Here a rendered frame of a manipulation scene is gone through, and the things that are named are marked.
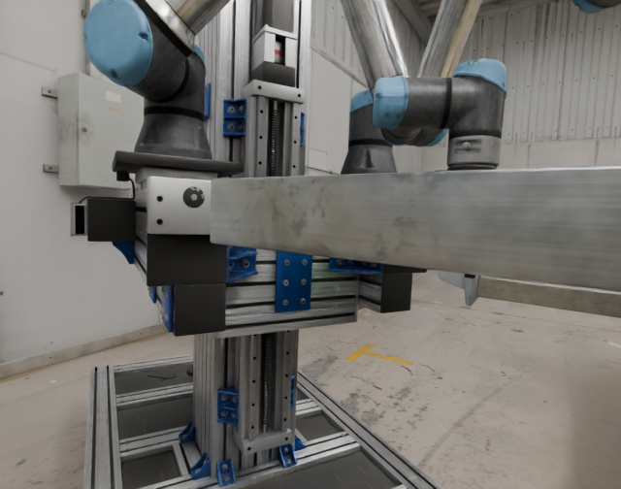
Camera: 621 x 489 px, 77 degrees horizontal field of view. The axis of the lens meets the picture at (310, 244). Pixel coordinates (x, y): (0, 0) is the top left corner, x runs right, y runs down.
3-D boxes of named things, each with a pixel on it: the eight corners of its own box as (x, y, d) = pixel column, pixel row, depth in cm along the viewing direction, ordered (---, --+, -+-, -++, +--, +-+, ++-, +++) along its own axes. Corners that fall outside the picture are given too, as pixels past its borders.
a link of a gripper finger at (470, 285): (439, 300, 64) (443, 244, 63) (476, 307, 60) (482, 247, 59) (432, 303, 61) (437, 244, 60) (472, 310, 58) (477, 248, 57)
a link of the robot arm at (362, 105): (341, 145, 106) (343, 94, 105) (385, 148, 110) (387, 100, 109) (358, 137, 95) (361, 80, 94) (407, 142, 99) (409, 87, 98)
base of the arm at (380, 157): (329, 179, 106) (331, 143, 105) (374, 183, 113) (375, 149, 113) (362, 177, 93) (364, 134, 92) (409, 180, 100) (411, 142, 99)
